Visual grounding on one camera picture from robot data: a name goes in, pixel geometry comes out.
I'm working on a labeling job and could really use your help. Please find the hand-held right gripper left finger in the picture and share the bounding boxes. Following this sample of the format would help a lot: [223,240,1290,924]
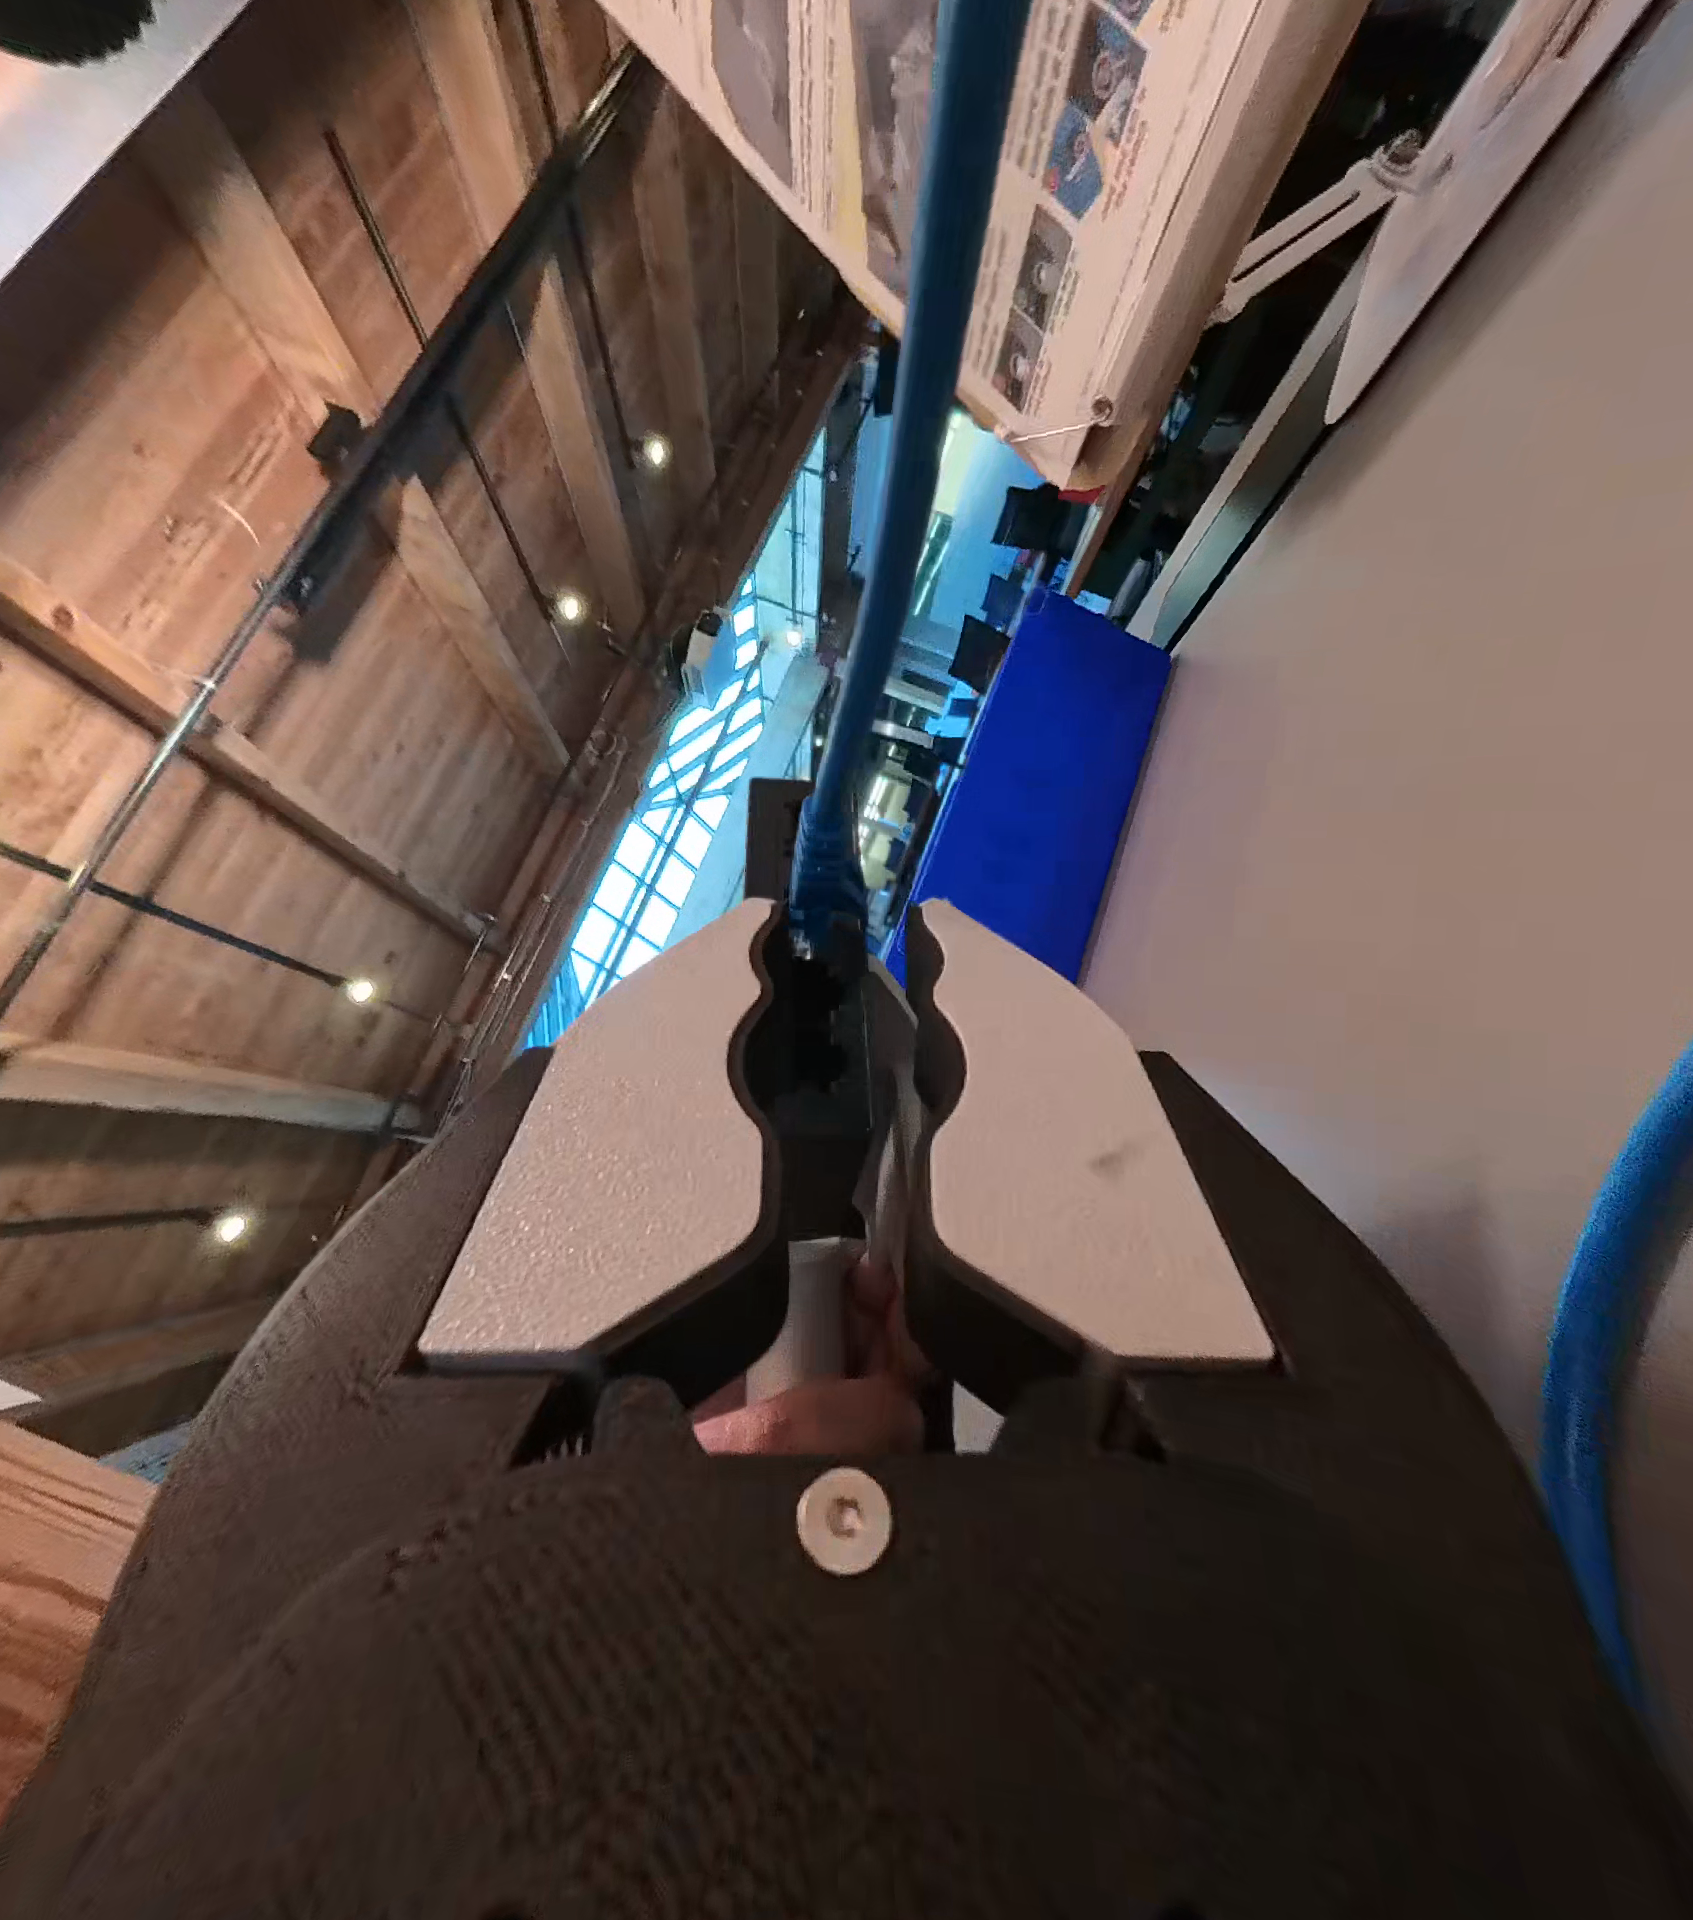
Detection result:
[416,899,788,1378]

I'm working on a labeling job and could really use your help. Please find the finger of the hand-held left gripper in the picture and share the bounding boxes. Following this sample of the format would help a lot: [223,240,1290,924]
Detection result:
[746,1237,848,1410]
[853,1050,927,1279]

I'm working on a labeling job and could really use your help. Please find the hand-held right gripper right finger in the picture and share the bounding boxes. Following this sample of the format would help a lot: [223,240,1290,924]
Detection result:
[897,897,1282,1413]

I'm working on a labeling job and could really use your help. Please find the black ethernet switch box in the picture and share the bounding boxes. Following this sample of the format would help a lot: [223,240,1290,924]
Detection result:
[745,776,897,1254]

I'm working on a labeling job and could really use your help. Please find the blue plastic bin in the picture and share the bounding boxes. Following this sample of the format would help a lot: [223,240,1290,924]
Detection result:
[918,586,1174,986]

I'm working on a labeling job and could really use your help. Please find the blue ethernet cable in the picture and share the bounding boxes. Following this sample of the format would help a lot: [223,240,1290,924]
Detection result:
[787,0,1693,1727]

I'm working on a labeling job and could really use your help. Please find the person's left hand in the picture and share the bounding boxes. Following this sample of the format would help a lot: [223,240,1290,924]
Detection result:
[694,1263,933,1455]

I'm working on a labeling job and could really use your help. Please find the printed instruction sheets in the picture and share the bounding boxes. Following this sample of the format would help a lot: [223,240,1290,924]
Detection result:
[606,0,1373,498]

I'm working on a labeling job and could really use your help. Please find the instruction sheet on stand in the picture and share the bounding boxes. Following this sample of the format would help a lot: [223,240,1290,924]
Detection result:
[1070,0,1665,504]

